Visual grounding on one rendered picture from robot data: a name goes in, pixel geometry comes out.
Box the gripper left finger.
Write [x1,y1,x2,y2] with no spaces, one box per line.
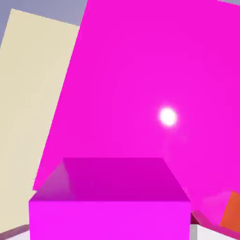
[0,224,30,240]

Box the small magenta cube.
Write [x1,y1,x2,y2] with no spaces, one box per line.
[28,157,192,240]

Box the large magenta box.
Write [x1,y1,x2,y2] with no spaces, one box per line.
[32,0,240,240]

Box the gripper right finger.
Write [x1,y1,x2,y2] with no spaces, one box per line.
[190,212,240,240]

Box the small orange cube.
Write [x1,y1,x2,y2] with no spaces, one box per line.
[218,190,240,233]

